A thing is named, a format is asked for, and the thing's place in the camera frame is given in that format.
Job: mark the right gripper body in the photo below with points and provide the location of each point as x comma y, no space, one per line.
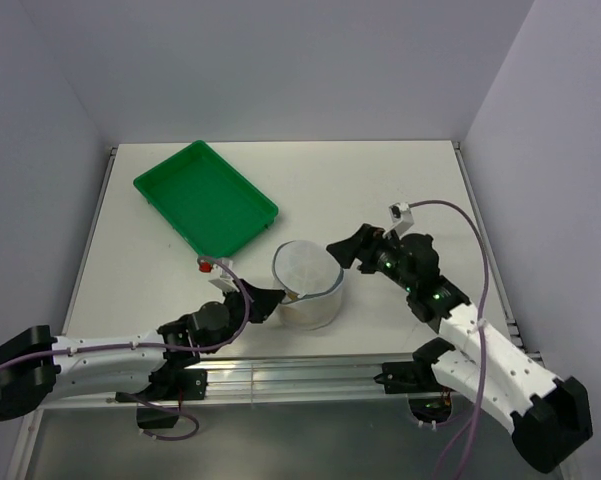
389,265

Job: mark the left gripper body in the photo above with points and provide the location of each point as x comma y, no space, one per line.
234,304

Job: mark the white mesh laundry bag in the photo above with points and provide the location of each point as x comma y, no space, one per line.
313,282

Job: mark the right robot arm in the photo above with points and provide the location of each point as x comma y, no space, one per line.
548,418

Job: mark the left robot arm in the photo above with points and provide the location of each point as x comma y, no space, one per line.
37,367

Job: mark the green plastic tray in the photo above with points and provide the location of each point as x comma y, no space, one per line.
209,203

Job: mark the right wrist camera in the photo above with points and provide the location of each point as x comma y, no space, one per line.
402,220

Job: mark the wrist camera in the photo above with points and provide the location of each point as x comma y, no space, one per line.
402,220
218,276

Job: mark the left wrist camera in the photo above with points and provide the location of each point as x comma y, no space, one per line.
218,276

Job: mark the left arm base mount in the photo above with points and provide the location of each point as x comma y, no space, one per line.
161,405

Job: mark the aluminium frame rail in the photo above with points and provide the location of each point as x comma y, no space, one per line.
290,377

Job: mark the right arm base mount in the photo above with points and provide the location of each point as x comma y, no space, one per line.
422,376

